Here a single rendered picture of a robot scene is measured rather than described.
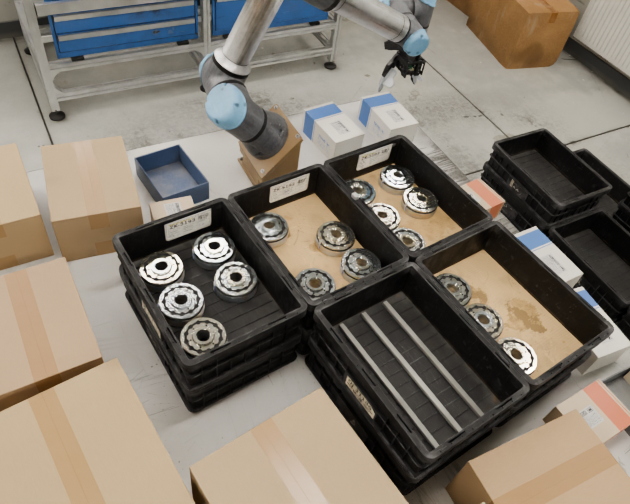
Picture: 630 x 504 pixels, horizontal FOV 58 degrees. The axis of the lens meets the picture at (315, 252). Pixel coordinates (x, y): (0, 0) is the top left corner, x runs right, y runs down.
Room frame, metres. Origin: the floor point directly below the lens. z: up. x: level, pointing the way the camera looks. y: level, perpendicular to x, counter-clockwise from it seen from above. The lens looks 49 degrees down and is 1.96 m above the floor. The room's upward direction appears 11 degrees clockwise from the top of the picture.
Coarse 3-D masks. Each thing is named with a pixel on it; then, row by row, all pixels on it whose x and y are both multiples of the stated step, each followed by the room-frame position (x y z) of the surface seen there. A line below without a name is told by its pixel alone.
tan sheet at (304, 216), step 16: (288, 208) 1.13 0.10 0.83; (304, 208) 1.14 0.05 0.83; (320, 208) 1.15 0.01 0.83; (288, 224) 1.07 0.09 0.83; (304, 224) 1.08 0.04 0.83; (320, 224) 1.09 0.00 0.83; (288, 240) 1.01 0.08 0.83; (304, 240) 1.02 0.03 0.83; (288, 256) 0.96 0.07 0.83; (304, 256) 0.97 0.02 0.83; (320, 256) 0.98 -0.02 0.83; (336, 272) 0.93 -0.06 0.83; (336, 288) 0.88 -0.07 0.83
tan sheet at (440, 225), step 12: (372, 180) 1.31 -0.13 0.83; (384, 192) 1.27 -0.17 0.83; (396, 204) 1.23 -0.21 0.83; (408, 216) 1.19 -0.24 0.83; (432, 216) 1.21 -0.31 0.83; (444, 216) 1.22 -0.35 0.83; (420, 228) 1.15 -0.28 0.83; (432, 228) 1.16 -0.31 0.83; (444, 228) 1.17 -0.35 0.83; (456, 228) 1.18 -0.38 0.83; (432, 240) 1.11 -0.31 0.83
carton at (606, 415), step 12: (600, 384) 0.78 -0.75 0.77; (576, 396) 0.74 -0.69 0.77; (588, 396) 0.74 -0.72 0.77; (600, 396) 0.75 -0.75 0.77; (612, 396) 0.76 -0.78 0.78; (564, 408) 0.70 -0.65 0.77; (576, 408) 0.70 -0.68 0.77; (588, 408) 0.71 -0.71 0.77; (600, 408) 0.72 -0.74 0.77; (612, 408) 0.72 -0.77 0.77; (624, 408) 0.73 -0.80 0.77; (588, 420) 0.68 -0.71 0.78; (600, 420) 0.68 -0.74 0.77; (612, 420) 0.69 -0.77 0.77; (624, 420) 0.70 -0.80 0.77; (600, 432) 0.65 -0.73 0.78; (612, 432) 0.66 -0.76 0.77
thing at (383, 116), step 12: (372, 96) 1.82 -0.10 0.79; (384, 96) 1.83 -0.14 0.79; (360, 108) 1.79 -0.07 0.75; (372, 108) 1.74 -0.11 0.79; (384, 108) 1.75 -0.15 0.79; (396, 108) 1.77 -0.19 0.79; (360, 120) 1.78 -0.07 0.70; (372, 120) 1.72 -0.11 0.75; (384, 120) 1.68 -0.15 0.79; (396, 120) 1.70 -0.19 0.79; (408, 120) 1.71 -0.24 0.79; (372, 132) 1.71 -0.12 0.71; (384, 132) 1.66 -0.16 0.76; (396, 132) 1.65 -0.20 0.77; (408, 132) 1.69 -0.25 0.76
